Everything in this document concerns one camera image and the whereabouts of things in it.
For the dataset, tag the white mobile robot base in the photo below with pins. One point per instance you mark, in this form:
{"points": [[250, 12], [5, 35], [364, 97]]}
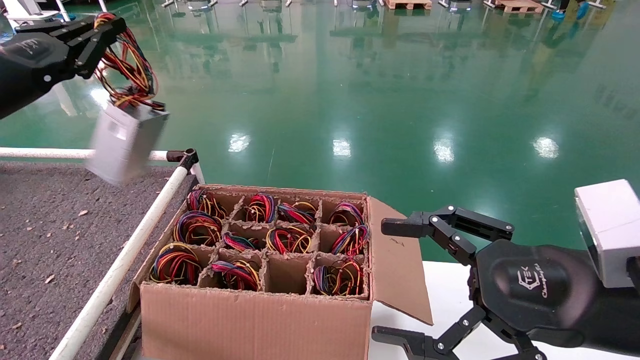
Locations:
{"points": [[22, 9]]}

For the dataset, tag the dark grey felt mat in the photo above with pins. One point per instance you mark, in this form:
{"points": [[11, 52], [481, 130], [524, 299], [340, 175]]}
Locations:
{"points": [[50, 240]]}

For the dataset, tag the white stand with foot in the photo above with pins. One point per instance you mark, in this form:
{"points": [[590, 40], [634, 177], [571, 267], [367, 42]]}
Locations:
{"points": [[102, 5], [62, 7]]}

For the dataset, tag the black pipe connector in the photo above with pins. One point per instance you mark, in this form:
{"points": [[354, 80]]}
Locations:
{"points": [[187, 159]]}

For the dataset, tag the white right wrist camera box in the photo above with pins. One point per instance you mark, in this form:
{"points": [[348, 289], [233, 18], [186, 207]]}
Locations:
{"points": [[612, 230]]}

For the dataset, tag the short white pipe leg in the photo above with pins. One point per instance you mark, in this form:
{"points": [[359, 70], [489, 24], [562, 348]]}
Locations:
{"points": [[198, 173]]}

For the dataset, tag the blue shoe cover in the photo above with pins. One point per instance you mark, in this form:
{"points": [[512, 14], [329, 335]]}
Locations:
{"points": [[558, 15], [582, 9]]}

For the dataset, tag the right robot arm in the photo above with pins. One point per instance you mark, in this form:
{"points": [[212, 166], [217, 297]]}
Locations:
{"points": [[617, 315]]}

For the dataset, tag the long white rail pipe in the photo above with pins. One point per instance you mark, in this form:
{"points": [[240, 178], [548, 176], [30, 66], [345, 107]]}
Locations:
{"points": [[40, 153]]}

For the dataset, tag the brown cardboard box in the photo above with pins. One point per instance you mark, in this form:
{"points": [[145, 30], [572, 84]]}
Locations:
{"points": [[260, 325]]}

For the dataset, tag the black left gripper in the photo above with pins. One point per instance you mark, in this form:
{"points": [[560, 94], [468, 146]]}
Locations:
{"points": [[30, 60]]}

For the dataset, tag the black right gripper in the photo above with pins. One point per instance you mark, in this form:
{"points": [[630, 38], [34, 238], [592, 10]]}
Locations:
{"points": [[531, 285]]}

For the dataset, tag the white stand foot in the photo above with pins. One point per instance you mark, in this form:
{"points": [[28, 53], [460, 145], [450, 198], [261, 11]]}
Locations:
{"points": [[598, 4], [547, 4], [168, 3]]}

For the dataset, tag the wooden pallet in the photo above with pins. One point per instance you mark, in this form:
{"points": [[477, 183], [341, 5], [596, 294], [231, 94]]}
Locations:
{"points": [[519, 5], [407, 4]]}

